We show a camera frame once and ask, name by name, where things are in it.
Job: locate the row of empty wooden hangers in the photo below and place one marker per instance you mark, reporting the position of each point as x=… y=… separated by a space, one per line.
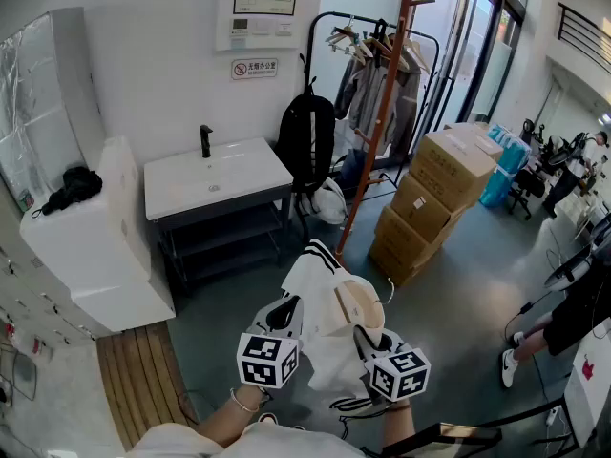
x=363 y=48

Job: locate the black railing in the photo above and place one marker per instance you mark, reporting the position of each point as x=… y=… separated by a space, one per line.
x=582 y=31

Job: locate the brown wooden coat stand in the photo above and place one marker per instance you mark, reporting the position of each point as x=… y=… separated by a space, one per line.
x=377 y=127

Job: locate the plastic wrapped white panel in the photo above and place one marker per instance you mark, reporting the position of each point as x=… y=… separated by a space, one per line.
x=38 y=89

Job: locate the black framed glass door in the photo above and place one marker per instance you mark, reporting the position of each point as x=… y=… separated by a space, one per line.
x=477 y=41

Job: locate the white shirt with black stripes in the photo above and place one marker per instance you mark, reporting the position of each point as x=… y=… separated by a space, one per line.
x=324 y=313

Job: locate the red white wall sign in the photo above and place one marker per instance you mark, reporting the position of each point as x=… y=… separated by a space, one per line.
x=255 y=69

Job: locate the white locker cabinet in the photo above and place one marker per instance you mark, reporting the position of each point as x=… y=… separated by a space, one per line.
x=28 y=294

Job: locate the green can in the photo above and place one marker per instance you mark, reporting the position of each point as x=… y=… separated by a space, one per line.
x=26 y=201

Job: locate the wooden slat mat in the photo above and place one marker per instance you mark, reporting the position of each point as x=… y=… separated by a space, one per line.
x=138 y=375

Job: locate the person's left forearm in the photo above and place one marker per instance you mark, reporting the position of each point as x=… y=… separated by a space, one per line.
x=224 y=418

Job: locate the person's right forearm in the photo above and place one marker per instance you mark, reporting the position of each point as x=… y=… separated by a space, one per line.
x=398 y=425

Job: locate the wooden clothes hanger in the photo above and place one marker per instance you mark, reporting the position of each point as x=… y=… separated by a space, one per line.
x=363 y=303

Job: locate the stack of cardboard boxes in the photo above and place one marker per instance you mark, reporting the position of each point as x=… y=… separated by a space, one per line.
x=444 y=165

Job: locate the black backpack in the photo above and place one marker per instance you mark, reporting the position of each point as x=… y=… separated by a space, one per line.
x=305 y=141

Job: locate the blue wrapped packages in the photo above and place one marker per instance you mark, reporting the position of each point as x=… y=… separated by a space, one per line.
x=511 y=155

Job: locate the dark vanity cabinet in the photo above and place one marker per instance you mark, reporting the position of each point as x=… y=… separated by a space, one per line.
x=224 y=236

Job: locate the wall thermostat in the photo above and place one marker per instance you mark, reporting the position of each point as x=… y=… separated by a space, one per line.
x=239 y=27

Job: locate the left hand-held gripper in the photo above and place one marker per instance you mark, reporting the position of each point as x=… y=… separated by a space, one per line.
x=267 y=360

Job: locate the white sink basin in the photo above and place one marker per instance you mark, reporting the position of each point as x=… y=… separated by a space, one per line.
x=229 y=174

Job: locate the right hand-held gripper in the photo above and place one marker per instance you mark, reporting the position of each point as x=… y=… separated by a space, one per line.
x=398 y=375

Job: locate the black flat device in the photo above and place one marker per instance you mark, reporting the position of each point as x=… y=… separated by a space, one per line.
x=444 y=434

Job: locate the grey jacket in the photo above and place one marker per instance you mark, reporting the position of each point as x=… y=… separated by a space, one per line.
x=377 y=103

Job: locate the black faucet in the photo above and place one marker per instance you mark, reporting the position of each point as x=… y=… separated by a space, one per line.
x=205 y=141

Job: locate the black metal garment rack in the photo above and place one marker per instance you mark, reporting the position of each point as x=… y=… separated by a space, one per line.
x=308 y=50

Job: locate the white boxy appliance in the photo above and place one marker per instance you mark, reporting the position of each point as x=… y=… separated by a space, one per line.
x=95 y=256

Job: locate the white side table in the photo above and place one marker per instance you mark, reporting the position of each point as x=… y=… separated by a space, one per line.
x=592 y=389

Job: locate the white wall board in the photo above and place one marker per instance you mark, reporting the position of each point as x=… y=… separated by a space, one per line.
x=258 y=31

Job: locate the black office chair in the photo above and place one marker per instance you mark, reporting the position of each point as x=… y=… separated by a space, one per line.
x=530 y=184

